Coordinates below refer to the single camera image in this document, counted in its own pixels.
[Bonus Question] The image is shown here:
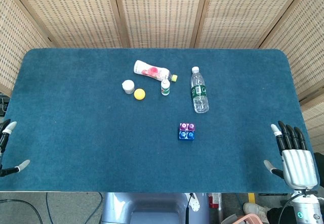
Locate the white round jar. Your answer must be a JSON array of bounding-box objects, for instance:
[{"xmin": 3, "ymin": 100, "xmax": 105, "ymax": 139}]
[{"xmin": 121, "ymin": 79, "xmax": 136, "ymax": 95}]

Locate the clear water bottle green label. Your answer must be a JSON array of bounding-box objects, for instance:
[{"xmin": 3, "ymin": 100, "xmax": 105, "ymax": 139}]
[{"xmin": 190, "ymin": 66, "xmax": 210, "ymax": 114}]

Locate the white shoe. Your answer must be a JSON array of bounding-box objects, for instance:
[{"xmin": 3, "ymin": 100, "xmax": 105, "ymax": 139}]
[{"xmin": 242, "ymin": 202, "xmax": 271, "ymax": 222}]

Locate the black torso cable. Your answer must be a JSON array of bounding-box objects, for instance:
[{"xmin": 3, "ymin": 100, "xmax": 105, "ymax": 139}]
[{"xmin": 184, "ymin": 193, "xmax": 194, "ymax": 224}]

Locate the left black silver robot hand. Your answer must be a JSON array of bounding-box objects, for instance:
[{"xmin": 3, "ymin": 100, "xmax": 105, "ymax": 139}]
[{"xmin": 0, "ymin": 119, "xmax": 30, "ymax": 178}]

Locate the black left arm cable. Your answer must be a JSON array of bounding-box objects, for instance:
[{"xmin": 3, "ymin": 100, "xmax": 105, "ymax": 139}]
[{"xmin": 0, "ymin": 199, "xmax": 44, "ymax": 224}]

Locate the silver-blue robot torso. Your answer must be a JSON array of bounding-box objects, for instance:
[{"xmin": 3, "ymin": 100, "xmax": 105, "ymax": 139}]
[{"xmin": 100, "ymin": 192, "xmax": 211, "ymax": 224}]

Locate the white perforated bracket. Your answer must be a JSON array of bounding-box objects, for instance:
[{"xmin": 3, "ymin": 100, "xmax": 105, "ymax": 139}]
[{"xmin": 188, "ymin": 193, "xmax": 202, "ymax": 212}]

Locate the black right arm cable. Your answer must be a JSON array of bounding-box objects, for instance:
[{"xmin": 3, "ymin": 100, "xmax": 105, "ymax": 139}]
[{"xmin": 278, "ymin": 192, "xmax": 306, "ymax": 222}]

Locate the blue felt table cloth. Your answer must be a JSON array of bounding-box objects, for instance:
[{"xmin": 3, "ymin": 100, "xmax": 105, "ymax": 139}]
[{"xmin": 0, "ymin": 48, "xmax": 319, "ymax": 193}]

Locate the black device with cables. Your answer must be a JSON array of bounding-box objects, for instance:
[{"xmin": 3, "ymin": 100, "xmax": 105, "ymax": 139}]
[{"xmin": 0, "ymin": 96, "xmax": 10, "ymax": 116}]

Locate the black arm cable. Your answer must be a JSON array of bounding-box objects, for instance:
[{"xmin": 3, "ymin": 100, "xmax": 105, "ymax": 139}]
[
  {"xmin": 278, "ymin": 192, "xmax": 306, "ymax": 222},
  {"xmin": 0, "ymin": 199, "xmax": 44, "ymax": 224}
]

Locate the blue purple toy block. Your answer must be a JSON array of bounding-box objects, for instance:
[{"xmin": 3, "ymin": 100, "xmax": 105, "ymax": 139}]
[{"xmin": 178, "ymin": 130, "xmax": 196, "ymax": 142}]

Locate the red fire extinguisher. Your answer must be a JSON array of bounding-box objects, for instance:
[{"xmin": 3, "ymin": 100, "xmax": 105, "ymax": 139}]
[{"xmin": 208, "ymin": 192, "xmax": 223, "ymax": 209}]

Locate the pink plastic basket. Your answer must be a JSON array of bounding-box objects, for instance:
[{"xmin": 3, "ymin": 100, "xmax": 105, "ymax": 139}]
[{"xmin": 221, "ymin": 213, "xmax": 263, "ymax": 224}]

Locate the white pink yogurt drink bottle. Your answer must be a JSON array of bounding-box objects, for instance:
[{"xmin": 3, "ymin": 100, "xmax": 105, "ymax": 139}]
[{"xmin": 133, "ymin": 60, "xmax": 178, "ymax": 82}]

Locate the woven rattan screen panel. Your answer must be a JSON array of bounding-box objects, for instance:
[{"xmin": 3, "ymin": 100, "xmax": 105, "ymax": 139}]
[
  {"xmin": 260, "ymin": 0, "xmax": 324, "ymax": 101},
  {"xmin": 194, "ymin": 0, "xmax": 316, "ymax": 49},
  {"xmin": 5, "ymin": 0, "xmax": 129, "ymax": 49},
  {"xmin": 300, "ymin": 100, "xmax": 324, "ymax": 154},
  {"xmin": 111, "ymin": 0, "xmax": 211, "ymax": 49},
  {"xmin": 0, "ymin": 0, "xmax": 53, "ymax": 95}
]

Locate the black bag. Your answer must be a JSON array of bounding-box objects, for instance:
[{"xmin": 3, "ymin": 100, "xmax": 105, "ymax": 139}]
[{"xmin": 267, "ymin": 207, "xmax": 296, "ymax": 224}]

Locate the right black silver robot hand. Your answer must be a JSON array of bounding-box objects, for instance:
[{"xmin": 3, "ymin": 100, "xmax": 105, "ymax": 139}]
[{"xmin": 263, "ymin": 120, "xmax": 318, "ymax": 191}]

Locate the yellow ball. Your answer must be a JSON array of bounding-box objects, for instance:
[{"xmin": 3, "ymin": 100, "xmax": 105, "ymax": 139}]
[{"xmin": 134, "ymin": 88, "xmax": 147, "ymax": 101}]

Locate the purple plastic building brick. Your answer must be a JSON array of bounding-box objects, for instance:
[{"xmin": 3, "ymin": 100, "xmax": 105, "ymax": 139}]
[{"xmin": 179, "ymin": 122, "xmax": 196, "ymax": 132}]

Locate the small white bottle green label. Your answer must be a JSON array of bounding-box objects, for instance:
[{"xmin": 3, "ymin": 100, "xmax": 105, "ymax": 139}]
[{"xmin": 160, "ymin": 79, "xmax": 171, "ymax": 96}]

